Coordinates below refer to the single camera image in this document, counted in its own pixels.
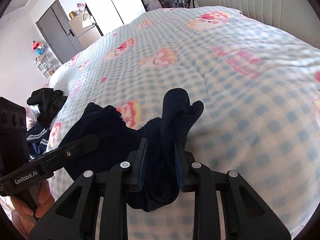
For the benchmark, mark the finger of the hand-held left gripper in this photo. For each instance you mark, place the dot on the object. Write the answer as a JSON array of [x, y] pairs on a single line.
[[75, 147]]

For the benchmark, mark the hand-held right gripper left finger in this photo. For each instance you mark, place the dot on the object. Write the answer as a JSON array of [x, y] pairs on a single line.
[[141, 165]]

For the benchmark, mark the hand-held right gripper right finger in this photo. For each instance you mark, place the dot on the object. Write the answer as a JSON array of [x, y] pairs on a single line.
[[178, 165]]

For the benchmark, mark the navy white-striped shorts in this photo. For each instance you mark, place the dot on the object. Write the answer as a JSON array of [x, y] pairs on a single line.
[[112, 135]]

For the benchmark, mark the person's left hand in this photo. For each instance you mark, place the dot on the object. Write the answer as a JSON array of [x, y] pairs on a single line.
[[46, 197]]

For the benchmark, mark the pink cat-print pajama garment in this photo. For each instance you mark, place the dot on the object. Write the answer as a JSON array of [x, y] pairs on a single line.
[[31, 117]]

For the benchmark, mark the navy lace-trimmed garment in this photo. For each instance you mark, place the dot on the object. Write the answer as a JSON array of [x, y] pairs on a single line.
[[37, 142]]

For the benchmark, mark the black garment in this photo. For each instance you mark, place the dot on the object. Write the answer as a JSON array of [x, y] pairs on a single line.
[[47, 102]]

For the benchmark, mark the blue checked cat-print blanket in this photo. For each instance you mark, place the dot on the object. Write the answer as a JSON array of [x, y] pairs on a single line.
[[225, 92]]

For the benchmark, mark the red and blue plush toy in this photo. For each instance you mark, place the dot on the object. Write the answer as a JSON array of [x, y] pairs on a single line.
[[38, 48]]

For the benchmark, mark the silver refrigerator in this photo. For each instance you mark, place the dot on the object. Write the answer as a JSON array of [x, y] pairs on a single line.
[[85, 35]]

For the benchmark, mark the grey door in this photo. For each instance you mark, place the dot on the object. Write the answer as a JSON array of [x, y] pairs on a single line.
[[55, 30]]

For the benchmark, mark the white handbag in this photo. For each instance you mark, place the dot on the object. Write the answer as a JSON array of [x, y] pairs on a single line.
[[87, 21]]

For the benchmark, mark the gold canister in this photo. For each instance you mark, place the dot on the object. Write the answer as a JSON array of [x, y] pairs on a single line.
[[73, 14]]

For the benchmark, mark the small pink plush toy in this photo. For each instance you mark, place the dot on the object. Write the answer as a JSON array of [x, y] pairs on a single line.
[[81, 6]]

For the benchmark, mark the white wardrobe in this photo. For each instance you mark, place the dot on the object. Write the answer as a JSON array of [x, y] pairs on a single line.
[[120, 0]]

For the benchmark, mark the grey padded bed headboard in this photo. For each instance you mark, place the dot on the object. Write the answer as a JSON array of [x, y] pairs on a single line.
[[250, 2]]

